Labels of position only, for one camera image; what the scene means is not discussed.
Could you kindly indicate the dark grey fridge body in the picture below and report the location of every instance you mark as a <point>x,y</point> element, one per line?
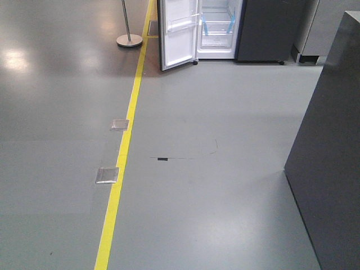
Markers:
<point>253,31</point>

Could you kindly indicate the steel floor socket near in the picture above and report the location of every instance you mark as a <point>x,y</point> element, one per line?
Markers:
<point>107,175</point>

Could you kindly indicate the grey island cabinet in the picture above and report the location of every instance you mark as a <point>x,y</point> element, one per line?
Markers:
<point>323,165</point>

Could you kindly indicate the steel pole stand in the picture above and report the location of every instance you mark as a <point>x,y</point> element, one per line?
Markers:
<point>128,39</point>

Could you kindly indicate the open fridge door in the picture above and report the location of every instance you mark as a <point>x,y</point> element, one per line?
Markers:
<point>179,47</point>

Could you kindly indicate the light grey appliance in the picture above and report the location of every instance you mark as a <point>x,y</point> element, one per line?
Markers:
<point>316,31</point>

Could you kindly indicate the steel floor socket far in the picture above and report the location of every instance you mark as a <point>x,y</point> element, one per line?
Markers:
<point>119,125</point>

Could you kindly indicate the steel floor socket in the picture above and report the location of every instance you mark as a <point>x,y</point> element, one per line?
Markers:
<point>107,175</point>
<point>119,125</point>

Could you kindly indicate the clear lower door bin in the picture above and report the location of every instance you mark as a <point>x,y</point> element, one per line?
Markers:
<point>182,23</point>

